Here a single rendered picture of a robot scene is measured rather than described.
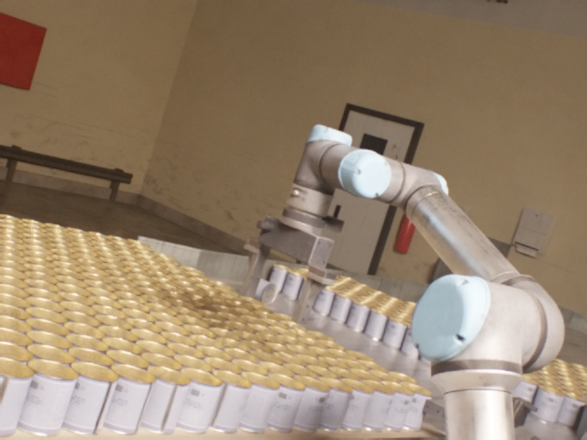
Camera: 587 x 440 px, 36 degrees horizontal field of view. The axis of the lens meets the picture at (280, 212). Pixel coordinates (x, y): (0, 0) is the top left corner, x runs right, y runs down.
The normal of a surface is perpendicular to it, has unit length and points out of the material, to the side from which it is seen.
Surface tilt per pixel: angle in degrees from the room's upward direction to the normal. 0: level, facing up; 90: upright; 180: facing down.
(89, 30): 90
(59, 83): 90
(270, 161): 90
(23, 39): 90
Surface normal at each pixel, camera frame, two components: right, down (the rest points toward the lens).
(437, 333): -0.81, -0.33
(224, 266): 0.69, 0.28
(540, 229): -0.66, -0.14
